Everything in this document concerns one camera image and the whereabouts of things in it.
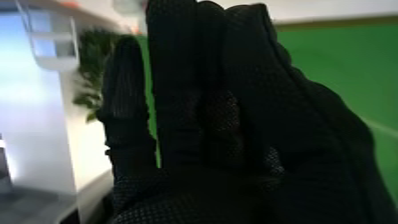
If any green plant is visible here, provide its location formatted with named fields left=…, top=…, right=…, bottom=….
left=72, top=27, right=134, bottom=124

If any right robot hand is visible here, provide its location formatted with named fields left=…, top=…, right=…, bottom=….
left=97, top=0, right=398, bottom=224

